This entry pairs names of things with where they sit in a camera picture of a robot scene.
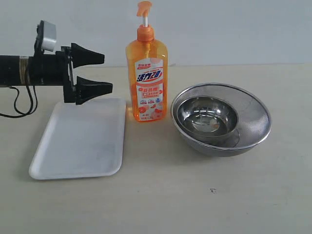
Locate white rectangular plastic tray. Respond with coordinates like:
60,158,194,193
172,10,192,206
29,97,126,180

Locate small stainless steel bowl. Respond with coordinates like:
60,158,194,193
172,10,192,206
175,96,239,144

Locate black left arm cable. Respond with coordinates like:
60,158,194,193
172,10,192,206
0,85,38,118

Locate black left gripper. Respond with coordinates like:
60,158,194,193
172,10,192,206
28,43,113,105

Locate steel mesh colander basket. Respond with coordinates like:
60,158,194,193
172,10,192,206
170,83,272,156

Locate orange dish soap pump bottle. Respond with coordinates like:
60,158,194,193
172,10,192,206
125,1,168,122

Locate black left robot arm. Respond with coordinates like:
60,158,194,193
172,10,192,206
0,43,113,105

